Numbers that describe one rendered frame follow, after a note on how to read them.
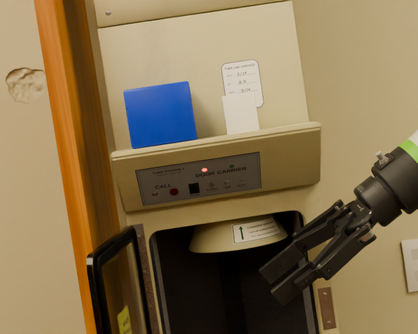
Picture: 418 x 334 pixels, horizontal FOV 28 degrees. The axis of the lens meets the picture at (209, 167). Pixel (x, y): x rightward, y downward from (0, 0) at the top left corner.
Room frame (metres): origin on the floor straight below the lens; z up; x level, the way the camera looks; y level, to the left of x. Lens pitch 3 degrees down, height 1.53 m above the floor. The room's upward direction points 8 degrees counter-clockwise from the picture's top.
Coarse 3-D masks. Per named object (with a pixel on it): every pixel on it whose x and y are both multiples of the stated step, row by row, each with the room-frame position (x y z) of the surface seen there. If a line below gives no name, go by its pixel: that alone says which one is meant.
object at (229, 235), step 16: (208, 224) 1.41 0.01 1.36; (224, 224) 1.39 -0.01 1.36; (240, 224) 1.39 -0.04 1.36; (256, 224) 1.39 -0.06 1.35; (272, 224) 1.41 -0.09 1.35; (192, 240) 1.44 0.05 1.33; (208, 240) 1.40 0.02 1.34; (224, 240) 1.38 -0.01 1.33; (240, 240) 1.38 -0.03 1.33; (256, 240) 1.38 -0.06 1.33; (272, 240) 1.39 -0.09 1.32
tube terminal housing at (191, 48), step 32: (128, 32) 1.36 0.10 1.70; (160, 32) 1.36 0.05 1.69; (192, 32) 1.36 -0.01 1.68; (224, 32) 1.36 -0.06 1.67; (256, 32) 1.36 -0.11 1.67; (288, 32) 1.36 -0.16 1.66; (128, 64) 1.36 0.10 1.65; (160, 64) 1.36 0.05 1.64; (192, 64) 1.36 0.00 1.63; (288, 64) 1.36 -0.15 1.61; (192, 96) 1.36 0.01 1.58; (288, 96) 1.36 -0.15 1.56; (128, 128) 1.36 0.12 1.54; (224, 128) 1.36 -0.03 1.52; (288, 192) 1.36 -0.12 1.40; (128, 224) 1.36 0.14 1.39; (160, 224) 1.36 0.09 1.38; (192, 224) 1.36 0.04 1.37; (160, 320) 1.36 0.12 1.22; (320, 320) 1.36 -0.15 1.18
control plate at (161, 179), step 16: (208, 160) 1.27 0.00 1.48; (224, 160) 1.27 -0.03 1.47; (240, 160) 1.28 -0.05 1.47; (256, 160) 1.28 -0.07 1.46; (144, 176) 1.28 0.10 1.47; (160, 176) 1.28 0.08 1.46; (176, 176) 1.28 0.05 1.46; (192, 176) 1.29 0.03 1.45; (208, 176) 1.29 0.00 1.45; (224, 176) 1.30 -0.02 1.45; (240, 176) 1.30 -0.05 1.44; (256, 176) 1.31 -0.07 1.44; (144, 192) 1.30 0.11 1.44; (160, 192) 1.31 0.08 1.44; (208, 192) 1.32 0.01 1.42; (224, 192) 1.32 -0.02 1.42
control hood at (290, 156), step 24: (168, 144) 1.25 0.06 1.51; (192, 144) 1.24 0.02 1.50; (216, 144) 1.25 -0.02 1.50; (240, 144) 1.25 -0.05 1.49; (264, 144) 1.26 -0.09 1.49; (288, 144) 1.27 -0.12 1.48; (312, 144) 1.27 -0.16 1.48; (120, 168) 1.26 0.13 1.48; (144, 168) 1.26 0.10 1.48; (264, 168) 1.30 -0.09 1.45; (288, 168) 1.30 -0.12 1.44; (312, 168) 1.31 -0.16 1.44; (120, 192) 1.30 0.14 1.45; (240, 192) 1.33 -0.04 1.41
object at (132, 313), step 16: (128, 256) 1.26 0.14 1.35; (112, 272) 1.14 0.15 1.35; (128, 272) 1.24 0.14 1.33; (112, 288) 1.12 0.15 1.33; (128, 288) 1.22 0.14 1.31; (96, 304) 1.04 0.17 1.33; (112, 304) 1.11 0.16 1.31; (128, 304) 1.21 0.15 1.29; (96, 320) 1.04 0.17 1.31; (112, 320) 1.10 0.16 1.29; (128, 320) 1.19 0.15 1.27; (144, 320) 1.30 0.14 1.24
